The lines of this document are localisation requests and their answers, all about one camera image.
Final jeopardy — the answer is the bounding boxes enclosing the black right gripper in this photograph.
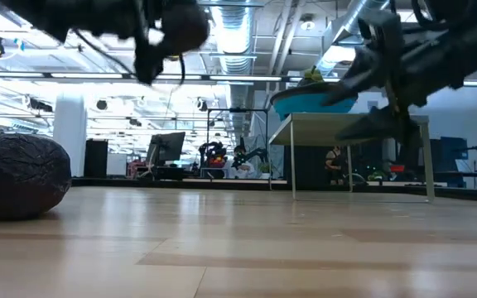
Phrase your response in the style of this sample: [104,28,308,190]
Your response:
[323,10,475,144]

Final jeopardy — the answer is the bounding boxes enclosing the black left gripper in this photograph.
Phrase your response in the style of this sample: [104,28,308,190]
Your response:
[132,2,211,87]

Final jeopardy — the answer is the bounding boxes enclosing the green round fruit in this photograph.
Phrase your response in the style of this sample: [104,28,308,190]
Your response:
[302,65,325,84]

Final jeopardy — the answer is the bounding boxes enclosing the dark purple round fruit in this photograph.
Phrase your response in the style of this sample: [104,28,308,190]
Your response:
[0,132,73,221]

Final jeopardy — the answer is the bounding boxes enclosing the blue grey collapsible bowl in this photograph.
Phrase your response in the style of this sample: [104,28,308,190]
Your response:
[269,80,359,122]

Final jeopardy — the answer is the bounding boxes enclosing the blue black machine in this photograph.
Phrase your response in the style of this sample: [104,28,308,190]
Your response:
[439,136,477,183]

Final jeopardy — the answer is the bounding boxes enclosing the black cabinet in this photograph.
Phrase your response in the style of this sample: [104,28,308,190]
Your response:
[282,144,326,187]
[83,138,109,179]

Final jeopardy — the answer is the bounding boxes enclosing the ceiling light strip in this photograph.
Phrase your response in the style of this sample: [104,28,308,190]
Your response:
[0,70,283,82]

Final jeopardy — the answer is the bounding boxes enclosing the background black monitor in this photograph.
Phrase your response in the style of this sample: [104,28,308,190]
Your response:
[145,131,186,166]

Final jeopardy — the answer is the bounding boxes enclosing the background red black robot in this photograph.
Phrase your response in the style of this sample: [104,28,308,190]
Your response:
[198,140,228,171]

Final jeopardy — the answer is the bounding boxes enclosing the white column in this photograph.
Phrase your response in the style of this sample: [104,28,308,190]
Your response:
[52,94,88,178]

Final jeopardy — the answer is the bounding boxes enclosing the silver ceiling duct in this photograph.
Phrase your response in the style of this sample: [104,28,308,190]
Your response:
[211,3,256,137]
[316,0,388,75]

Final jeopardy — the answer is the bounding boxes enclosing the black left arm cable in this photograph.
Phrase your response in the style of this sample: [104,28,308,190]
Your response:
[72,28,136,78]

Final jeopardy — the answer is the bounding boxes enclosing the black tall frame stand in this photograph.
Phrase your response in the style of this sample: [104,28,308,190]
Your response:
[206,107,269,180]

